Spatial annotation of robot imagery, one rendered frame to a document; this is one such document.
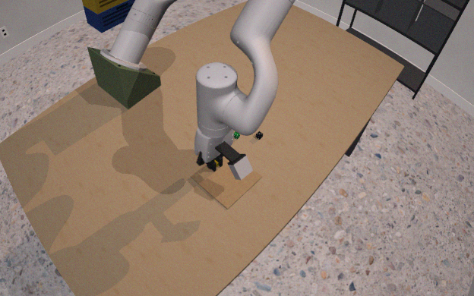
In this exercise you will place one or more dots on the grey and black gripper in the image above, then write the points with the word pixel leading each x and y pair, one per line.
pixel 206 146

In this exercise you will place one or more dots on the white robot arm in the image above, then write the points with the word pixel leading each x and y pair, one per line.
pixel 221 105

